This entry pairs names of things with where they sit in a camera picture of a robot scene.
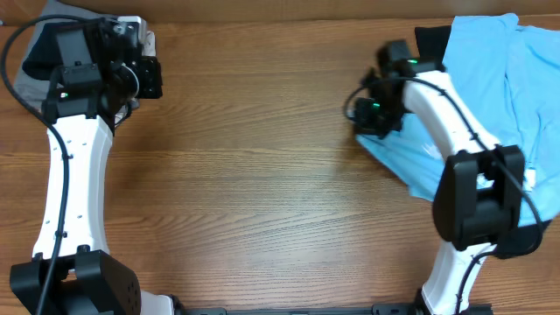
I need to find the black garment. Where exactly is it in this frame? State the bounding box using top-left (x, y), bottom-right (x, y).
top-left (414, 25), bottom-right (452, 60)

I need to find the light blue printed t-shirt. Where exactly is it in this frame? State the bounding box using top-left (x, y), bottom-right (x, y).
top-left (356, 13), bottom-right (559, 222)

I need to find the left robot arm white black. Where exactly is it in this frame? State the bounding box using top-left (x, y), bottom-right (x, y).
top-left (10, 14), bottom-right (180, 314)

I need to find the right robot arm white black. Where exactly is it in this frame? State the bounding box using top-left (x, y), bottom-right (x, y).
top-left (342, 40), bottom-right (543, 314)

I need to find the folded grey garment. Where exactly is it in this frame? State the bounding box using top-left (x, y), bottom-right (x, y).
top-left (13, 0), bottom-right (101, 110)

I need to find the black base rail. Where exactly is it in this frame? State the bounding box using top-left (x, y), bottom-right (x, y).
top-left (174, 302), bottom-right (494, 315)

